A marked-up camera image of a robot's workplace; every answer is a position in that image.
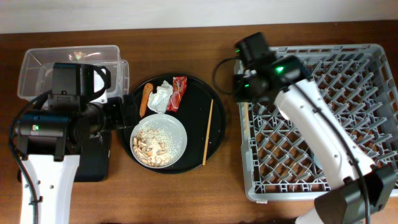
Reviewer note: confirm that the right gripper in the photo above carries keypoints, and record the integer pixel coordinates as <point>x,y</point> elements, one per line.
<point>237,80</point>

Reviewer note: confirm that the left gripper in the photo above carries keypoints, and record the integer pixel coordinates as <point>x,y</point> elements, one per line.
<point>120,121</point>

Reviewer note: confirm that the wooden chopstick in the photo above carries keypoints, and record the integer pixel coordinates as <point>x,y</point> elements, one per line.
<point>246,120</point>
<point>207,133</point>

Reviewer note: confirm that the orange carrot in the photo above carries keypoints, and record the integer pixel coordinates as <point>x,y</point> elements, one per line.
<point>148,88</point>

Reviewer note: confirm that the white napkin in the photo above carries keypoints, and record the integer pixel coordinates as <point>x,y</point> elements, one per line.
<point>158,101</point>

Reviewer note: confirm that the grey plate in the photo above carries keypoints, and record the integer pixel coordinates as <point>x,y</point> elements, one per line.
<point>164,121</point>

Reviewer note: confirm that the rice and food scraps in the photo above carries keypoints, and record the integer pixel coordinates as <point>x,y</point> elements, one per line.
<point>156,147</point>

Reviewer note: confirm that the red snack wrapper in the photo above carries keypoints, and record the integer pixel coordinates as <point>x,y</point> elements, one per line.
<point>179,88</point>

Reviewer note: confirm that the light blue cup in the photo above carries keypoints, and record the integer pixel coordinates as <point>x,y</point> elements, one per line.
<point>317,165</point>

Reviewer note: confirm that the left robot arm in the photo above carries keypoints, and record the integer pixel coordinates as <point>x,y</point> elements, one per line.
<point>70,101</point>

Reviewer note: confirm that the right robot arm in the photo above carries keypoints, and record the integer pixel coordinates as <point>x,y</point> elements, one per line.
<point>359,187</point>

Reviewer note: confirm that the clear plastic waste bin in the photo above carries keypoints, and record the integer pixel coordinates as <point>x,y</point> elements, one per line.
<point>36,71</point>

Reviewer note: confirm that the grey dishwasher rack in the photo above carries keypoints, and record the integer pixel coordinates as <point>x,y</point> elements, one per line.
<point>357,84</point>

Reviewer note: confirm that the black rectangular tray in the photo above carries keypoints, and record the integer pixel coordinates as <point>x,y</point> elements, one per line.
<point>52,152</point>

